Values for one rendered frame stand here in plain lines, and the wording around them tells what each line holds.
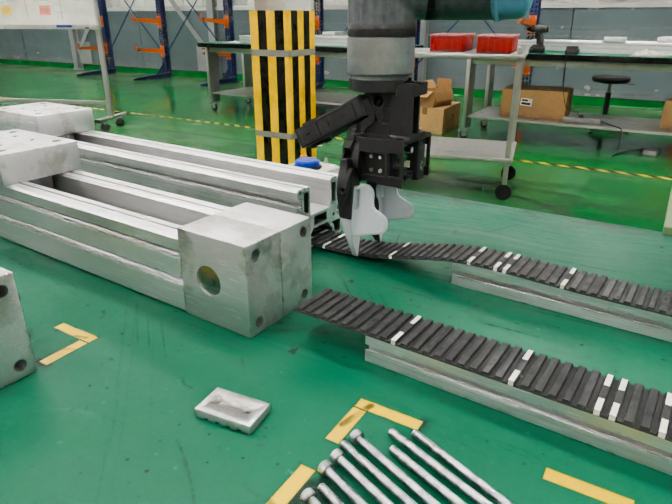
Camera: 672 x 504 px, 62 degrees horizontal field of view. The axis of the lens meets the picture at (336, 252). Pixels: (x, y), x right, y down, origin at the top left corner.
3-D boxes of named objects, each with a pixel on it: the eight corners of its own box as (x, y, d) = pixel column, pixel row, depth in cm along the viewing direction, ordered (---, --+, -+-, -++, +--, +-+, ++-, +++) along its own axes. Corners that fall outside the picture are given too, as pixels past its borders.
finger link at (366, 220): (376, 267, 65) (387, 188, 63) (334, 256, 68) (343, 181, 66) (389, 263, 68) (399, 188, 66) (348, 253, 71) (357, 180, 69)
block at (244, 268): (325, 290, 63) (324, 210, 59) (250, 338, 54) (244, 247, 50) (264, 271, 68) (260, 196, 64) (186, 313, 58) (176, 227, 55)
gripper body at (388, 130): (399, 195, 62) (404, 83, 58) (336, 183, 67) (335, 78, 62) (429, 180, 68) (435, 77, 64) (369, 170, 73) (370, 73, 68)
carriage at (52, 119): (98, 143, 108) (92, 108, 105) (43, 154, 100) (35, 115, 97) (51, 134, 116) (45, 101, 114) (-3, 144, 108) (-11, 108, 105)
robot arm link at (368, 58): (333, 37, 61) (372, 35, 67) (334, 81, 63) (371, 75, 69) (394, 38, 57) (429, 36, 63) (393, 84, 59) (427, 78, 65)
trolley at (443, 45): (515, 179, 397) (534, 25, 358) (510, 201, 349) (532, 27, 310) (374, 167, 428) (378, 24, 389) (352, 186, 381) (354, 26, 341)
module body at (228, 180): (341, 231, 80) (341, 173, 77) (298, 254, 73) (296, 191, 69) (36, 158, 122) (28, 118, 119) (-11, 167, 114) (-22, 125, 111)
